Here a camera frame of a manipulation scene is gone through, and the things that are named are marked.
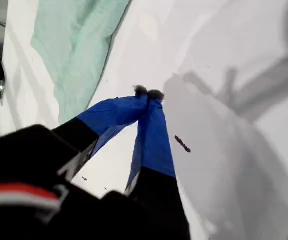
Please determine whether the grey post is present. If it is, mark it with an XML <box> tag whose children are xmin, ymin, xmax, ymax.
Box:
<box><xmin>0</xmin><ymin>0</ymin><xmax>7</xmax><ymax>27</ymax></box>

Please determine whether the dark scrap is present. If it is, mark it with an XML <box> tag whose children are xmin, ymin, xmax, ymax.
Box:
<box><xmin>174</xmin><ymin>135</ymin><xmax>191</xmax><ymax>153</ymax></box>

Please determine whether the red white servo wire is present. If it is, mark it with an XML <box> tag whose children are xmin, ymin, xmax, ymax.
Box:
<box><xmin>0</xmin><ymin>183</ymin><xmax>68</xmax><ymax>213</ymax></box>

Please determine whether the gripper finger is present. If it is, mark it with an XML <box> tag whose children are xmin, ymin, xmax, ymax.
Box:
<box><xmin>51</xmin><ymin>84</ymin><xmax>149</xmax><ymax>181</ymax></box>
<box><xmin>124</xmin><ymin>89</ymin><xmax>191</xmax><ymax>236</ymax></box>

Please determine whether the pale green T-shirt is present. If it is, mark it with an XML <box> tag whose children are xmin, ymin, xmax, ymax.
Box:
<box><xmin>30</xmin><ymin>0</ymin><xmax>134</xmax><ymax>125</ymax></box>

